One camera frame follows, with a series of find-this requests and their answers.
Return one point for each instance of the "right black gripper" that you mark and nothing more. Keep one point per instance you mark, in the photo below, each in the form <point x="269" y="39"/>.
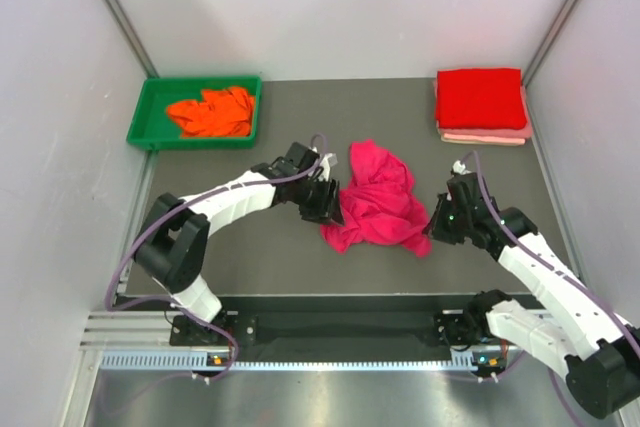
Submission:
<point x="435" y="228"/>

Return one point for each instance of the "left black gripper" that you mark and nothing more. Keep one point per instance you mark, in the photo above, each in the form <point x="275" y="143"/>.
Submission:
<point x="327" y="208"/>

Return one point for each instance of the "magenta pink t-shirt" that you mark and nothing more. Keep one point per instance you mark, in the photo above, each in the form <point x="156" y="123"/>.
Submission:
<point x="378" y="205"/>

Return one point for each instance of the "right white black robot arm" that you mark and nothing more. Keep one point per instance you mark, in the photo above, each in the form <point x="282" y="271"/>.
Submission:
<point x="591" y="347"/>

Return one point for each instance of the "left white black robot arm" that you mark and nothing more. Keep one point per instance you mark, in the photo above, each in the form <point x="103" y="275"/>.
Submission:
<point x="172" y="242"/>

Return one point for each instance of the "folded peach t-shirt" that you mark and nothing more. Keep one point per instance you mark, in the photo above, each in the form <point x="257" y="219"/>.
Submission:
<point x="482" y="139"/>

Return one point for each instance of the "folded pink t-shirt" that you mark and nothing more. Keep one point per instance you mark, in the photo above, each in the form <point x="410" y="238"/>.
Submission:
<point x="494" y="135"/>

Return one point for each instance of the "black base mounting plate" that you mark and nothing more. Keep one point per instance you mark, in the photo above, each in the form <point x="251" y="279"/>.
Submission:
<point x="337" y="328"/>

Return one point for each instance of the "folded red t-shirt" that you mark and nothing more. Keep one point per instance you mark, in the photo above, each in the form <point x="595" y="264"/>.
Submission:
<point x="480" y="99"/>

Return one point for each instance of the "orange t-shirt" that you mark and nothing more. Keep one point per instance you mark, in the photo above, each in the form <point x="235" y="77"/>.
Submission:
<point x="221" y="113"/>

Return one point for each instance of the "green plastic bin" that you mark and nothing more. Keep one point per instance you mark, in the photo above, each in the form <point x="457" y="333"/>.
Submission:
<point x="151" y="129"/>

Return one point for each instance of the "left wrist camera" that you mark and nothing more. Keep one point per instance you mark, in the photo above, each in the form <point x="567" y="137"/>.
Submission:
<point x="323" y="170"/>

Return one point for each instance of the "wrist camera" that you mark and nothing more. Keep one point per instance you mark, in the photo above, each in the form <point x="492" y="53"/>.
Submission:
<point x="323" y="170"/>
<point x="459" y="169"/>

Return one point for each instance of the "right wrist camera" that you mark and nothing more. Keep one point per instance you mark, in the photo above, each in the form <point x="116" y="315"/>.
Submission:
<point x="459" y="169"/>

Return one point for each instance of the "slotted grey cable duct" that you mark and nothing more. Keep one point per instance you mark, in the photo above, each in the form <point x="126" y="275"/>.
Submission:
<point x="137" y="360"/>

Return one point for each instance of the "aluminium frame rail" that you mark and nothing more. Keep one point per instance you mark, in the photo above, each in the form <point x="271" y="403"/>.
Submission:
<point x="126" y="330"/>

